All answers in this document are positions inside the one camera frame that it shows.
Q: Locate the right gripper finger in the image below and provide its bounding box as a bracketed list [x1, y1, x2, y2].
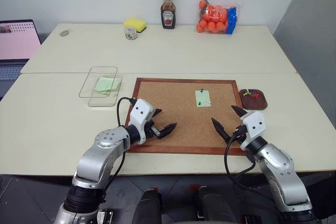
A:
[211, 118, 232, 145]
[230, 105, 247, 117]

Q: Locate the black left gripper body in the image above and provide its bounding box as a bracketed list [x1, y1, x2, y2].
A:
[144, 119, 161, 141]

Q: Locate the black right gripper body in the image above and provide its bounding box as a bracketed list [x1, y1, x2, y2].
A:
[230, 124, 248, 145]

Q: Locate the wood-framed cork board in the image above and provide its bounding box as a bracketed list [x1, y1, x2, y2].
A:
[124, 77, 249, 156]

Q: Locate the pale green paper note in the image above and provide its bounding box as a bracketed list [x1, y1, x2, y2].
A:
[194, 90, 213, 108]

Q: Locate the green sticky note stack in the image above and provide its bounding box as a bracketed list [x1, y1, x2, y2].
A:
[93, 77, 122, 95]

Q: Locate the small glass jar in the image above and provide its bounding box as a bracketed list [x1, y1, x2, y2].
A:
[123, 25, 138, 41]

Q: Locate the small brown wooden tray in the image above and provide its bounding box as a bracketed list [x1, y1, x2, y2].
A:
[238, 88, 269, 110]

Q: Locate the clear plastic container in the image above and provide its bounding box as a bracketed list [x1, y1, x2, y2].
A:
[78, 66, 124, 108]

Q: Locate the dark rounded robot leg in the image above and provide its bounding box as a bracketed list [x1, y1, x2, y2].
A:
[130, 186, 163, 224]
[193, 184, 239, 224]

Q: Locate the yellow sponge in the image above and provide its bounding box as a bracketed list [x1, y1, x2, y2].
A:
[123, 18, 148, 34]

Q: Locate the bag of orange balls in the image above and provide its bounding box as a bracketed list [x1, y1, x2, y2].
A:
[196, 0, 243, 36]

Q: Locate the ketchup bottle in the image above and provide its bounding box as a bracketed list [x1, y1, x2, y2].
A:
[160, 0, 177, 30]

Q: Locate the open laptop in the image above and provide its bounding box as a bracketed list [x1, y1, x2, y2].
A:
[0, 19, 43, 102]

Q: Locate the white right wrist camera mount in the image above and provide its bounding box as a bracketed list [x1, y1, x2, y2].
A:
[239, 110, 267, 152]

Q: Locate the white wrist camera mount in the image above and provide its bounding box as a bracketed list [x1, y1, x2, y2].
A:
[128, 99, 156, 145]
[239, 110, 267, 152]

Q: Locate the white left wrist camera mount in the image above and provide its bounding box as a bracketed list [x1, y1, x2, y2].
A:
[128, 99, 156, 145]

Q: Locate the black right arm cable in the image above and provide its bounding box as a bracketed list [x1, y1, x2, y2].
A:
[224, 127, 258, 190]

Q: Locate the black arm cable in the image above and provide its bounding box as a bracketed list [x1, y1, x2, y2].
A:
[103, 97, 137, 196]
[224, 127, 258, 190]

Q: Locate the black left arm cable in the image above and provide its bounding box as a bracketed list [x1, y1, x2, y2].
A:
[103, 97, 137, 196]

